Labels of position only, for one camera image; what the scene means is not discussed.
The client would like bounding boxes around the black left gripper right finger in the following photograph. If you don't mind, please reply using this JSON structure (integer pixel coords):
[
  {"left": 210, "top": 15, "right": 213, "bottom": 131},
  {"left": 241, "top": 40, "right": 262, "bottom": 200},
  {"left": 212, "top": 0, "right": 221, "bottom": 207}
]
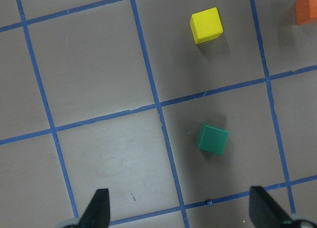
[{"left": 249, "top": 186, "right": 297, "bottom": 228}]

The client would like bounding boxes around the green wooden block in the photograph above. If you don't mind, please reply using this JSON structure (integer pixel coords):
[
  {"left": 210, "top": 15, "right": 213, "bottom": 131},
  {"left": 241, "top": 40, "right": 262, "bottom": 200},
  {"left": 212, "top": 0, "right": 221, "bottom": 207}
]
[{"left": 196, "top": 123, "right": 228, "bottom": 155}]

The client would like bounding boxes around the orange wooden block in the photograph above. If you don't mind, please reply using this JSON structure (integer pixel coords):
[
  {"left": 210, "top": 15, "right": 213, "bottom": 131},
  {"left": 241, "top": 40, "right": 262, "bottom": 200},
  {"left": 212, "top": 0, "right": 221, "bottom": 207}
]
[{"left": 295, "top": 0, "right": 317, "bottom": 25}]

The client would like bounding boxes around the yellow wooden block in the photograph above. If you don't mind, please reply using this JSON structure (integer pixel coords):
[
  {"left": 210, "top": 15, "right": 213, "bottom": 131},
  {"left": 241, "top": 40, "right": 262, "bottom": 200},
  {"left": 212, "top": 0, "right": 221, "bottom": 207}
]
[{"left": 190, "top": 7, "right": 223, "bottom": 45}]

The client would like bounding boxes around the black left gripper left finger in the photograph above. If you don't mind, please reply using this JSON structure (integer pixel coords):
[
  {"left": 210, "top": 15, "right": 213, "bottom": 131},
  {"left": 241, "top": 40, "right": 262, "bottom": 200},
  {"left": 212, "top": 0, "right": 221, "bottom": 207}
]
[{"left": 78, "top": 188, "right": 110, "bottom": 228}]

